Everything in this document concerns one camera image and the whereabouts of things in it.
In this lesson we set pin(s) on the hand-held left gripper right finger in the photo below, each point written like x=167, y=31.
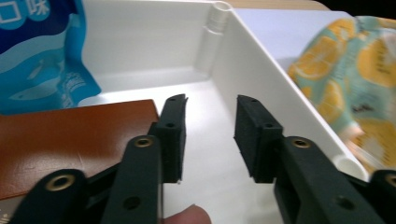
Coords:
x=255, y=140

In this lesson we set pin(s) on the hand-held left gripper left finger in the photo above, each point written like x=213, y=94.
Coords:
x=172, y=140

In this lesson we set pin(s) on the citrus print fabric bag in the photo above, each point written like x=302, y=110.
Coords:
x=351, y=81

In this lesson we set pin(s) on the brown drink carton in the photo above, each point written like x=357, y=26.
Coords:
x=71, y=140

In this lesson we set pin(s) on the white plastic box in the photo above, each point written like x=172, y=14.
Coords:
x=211, y=102

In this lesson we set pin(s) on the blue snack pouch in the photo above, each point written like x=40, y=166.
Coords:
x=37, y=56

